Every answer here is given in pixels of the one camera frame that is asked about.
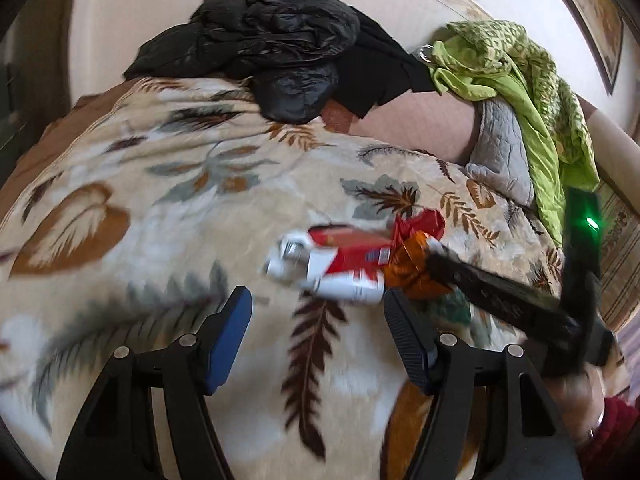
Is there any striped brown headboard cushion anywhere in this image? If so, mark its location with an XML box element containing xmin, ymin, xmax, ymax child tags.
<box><xmin>579</xmin><ymin>99</ymin><xmax>639</xmax><ymax>330</ymax></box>

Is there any red crumpled wrapper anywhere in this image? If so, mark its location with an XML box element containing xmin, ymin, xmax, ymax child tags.
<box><xmin>392</xmin><ymin>208</ymin><xmax>446</xmax><ymax>249</ymax></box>

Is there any black cloth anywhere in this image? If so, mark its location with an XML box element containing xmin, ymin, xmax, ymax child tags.
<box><xmin>332</xmin><ymin>8</ymin><xmax>436</xmax><ymax>118</ymax></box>

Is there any green patterned quilt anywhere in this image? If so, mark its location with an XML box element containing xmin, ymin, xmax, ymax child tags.
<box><xmin>428</xmin><ymin>20</ymin><xmax>600</xmax><ymax>245</ymax></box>

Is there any teal tissue packet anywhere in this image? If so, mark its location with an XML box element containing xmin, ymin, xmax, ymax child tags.
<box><xmin>431</xmin><ymin>287</ymin><xmax>475</xmax><ymax>326</ymax></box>

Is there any person's right hand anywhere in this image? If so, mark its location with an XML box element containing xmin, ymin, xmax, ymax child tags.
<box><xmin>544</xmin><ymin>365</ymin><xmax>605</xmax><ymax>446</ymax></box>

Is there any grey quilted pillow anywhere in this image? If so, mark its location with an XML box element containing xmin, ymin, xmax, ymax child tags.
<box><xmin>465</xmin><ymin>96</ymin><xmax>535</xmax><ymax>208</ymax></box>

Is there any orange foil wrapper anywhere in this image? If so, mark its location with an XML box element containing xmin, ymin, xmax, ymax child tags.
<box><xmin>383</xmin><ymin>231</ymin><xmax>452</xmax><ymax>301</ymax></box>

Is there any red cigarette box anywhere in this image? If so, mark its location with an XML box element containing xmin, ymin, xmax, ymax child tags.
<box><xmin>264</xmin><ymin>226</ymin><xmax>392</xmax><ymax>304</ymax></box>

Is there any leaf-patterned beige blanket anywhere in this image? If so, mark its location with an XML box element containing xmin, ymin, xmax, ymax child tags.
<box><xmin>1</xmin><ymin>79</ymin><xmax>564</xmax><ymax>479</ymax></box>

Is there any black puffer jacket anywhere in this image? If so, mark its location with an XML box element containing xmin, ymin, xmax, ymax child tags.
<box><xmin>124</xmin><ymin>0</ymin><xmax>360</xmax><ymax>125</ymax></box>

